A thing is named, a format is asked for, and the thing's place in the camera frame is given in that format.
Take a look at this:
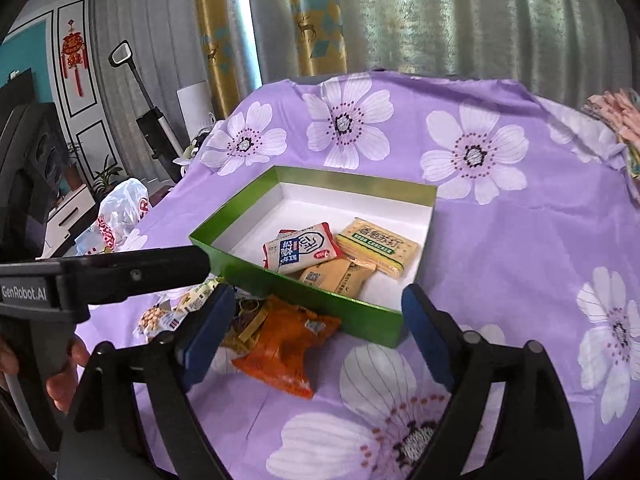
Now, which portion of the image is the gold brown candy packet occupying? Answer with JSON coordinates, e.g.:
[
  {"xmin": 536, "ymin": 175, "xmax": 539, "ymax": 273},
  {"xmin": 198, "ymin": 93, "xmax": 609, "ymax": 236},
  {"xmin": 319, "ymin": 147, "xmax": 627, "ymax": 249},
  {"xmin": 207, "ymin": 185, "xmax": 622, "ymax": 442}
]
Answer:
[{"xmin": 221, "ymin": 297, "xmax": 269, "ymax": 356}]

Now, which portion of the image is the white plastic bag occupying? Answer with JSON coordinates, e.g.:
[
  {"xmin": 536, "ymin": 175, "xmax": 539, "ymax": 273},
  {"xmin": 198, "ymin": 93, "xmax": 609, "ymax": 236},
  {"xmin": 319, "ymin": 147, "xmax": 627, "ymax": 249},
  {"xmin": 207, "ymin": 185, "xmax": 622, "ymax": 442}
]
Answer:
[{"xmin": 75, "ymin": 179, "xmax": 151, "ymax": 256}]

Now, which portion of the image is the yellow patterned curtain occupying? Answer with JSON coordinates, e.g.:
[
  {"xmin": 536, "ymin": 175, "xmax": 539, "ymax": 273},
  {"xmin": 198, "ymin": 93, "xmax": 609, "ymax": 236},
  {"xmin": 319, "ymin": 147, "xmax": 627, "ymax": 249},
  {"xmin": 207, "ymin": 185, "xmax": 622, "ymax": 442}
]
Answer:
[{"xmin": 195, "ymin": 0, "xmax": 347, "ymax": 117}]

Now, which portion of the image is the yellow soda cracker packet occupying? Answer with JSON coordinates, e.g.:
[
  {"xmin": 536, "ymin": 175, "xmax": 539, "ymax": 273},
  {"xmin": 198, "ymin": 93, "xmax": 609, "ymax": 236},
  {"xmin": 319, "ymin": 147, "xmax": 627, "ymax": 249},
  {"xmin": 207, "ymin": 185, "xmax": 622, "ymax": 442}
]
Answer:
[{"xmin": 334, "ymin": 218, "xmax": 421, "ymax": 280}]

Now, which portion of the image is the dark orange snack packet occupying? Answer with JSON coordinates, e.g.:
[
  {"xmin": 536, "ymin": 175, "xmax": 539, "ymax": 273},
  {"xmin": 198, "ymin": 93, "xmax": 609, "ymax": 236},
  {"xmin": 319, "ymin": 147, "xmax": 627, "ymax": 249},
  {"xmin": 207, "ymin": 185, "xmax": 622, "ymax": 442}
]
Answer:
[{"xmin": 232, "ymin": 295, "xmax": 342, "ymax": 400}]

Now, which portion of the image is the purple floral tablecloth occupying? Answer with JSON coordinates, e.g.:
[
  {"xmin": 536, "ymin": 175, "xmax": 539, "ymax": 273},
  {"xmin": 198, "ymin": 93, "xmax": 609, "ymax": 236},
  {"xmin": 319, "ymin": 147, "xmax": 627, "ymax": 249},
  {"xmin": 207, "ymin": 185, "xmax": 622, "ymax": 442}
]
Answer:
[{"xmin": 116, "ymin": 73, "xmax": 639, "ymax": 479}]

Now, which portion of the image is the black white floor cleaner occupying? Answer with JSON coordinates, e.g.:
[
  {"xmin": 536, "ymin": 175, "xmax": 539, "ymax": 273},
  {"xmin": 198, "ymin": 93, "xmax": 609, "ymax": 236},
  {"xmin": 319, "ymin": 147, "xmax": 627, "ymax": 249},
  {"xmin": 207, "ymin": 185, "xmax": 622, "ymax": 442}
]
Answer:
[{"xmin": 108, "ymin": 39, "xmax": 183, "ymax": 183}]

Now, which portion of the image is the black television screen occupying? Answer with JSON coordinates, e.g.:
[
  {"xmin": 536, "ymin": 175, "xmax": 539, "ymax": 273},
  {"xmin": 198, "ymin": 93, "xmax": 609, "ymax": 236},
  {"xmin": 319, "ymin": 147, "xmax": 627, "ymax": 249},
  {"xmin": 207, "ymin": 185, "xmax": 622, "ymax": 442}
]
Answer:
[{"xmin": 0, "ymin": 68, "xmax": 36, "ymax": 130}]

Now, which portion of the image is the white red-bean cake packet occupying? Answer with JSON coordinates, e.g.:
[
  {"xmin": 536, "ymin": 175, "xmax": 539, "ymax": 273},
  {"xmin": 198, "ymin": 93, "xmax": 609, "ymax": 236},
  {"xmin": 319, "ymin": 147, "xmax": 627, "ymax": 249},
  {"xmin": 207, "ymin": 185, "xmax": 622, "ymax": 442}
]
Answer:
[{"xmin": 262, "ymin": 222, "xmax": 343, "ymax": 275}]

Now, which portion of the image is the person's left hand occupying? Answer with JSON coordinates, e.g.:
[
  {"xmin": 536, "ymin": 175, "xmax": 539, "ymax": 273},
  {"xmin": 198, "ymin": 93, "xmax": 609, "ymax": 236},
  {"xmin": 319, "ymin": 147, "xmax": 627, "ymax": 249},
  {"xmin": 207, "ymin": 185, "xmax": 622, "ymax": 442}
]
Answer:
[{"xmin": 0, "ymin": 334, "xmax": 91, "ymax": 414}]

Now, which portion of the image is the potted green plant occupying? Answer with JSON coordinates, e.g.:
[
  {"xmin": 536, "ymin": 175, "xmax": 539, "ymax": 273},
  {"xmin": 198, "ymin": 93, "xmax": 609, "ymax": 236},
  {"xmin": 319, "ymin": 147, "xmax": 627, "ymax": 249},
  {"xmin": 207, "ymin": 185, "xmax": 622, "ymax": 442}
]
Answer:
[{"xmin": 92, "ymin": 155, "xmax": 125, "ymax": 200}]

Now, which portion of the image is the white peanut snack packet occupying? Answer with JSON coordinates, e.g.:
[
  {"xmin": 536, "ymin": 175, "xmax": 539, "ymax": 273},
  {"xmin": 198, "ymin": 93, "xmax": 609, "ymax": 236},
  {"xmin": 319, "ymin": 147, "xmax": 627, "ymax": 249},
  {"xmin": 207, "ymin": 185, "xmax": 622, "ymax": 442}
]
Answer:
[{"xmin": 134, "ymin": 307, "xmax": 186, "ymax": 342}]

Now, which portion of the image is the green cardboard box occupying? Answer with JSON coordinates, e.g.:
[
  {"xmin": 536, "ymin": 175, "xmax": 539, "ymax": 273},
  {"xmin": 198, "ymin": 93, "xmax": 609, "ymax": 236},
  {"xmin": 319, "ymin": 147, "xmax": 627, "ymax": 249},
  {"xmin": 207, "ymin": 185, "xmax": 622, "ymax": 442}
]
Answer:
[{"xmin": 190, "ymin": 166, "xmax": 436, "ymax": 348}]

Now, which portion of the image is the red Chinese knot decoration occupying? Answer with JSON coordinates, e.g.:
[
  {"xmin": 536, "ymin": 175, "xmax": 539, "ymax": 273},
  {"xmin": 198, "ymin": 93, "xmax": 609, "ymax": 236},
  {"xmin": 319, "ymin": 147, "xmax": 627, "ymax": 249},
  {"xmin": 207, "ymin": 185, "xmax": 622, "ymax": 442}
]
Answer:
[{"xmin": 60, "ymin": 20, "xmax": 88, "ymax": 98}]

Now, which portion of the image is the pile of folded clothes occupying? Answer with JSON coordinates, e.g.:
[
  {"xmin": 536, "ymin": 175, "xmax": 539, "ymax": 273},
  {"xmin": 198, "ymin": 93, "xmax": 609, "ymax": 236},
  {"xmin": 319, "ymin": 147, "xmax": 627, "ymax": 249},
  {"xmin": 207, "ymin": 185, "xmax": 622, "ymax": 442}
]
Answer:
[{"xmin": 582, "ymin": 88, "xmax": 640, "ymax": 181}]

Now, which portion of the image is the green grey curtain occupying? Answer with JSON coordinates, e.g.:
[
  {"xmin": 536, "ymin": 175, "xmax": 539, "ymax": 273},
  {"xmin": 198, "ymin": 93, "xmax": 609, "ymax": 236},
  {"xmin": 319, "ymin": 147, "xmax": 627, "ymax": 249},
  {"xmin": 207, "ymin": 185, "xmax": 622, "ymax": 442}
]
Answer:
[{"xmin": 244, "ymin": 0, "xmax": 637, "ymax": 106}]

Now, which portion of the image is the yellow-orange snack packet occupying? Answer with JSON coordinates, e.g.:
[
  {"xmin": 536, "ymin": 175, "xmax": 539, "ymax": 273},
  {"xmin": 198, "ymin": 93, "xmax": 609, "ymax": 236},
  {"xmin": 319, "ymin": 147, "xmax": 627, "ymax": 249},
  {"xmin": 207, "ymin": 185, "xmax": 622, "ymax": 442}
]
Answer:
[{"xmin": 299, "ymin": 258, "xmax": 376, "ymax": 299}]

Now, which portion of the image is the cream nut snack packet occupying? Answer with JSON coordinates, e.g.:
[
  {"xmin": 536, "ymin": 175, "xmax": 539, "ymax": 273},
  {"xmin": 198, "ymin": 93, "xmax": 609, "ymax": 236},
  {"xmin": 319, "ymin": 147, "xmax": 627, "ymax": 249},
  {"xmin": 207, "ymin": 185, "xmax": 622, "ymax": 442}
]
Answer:
[{"xmin": 172, "ymin": 278, "xmax": 219, "ymax": 313}]

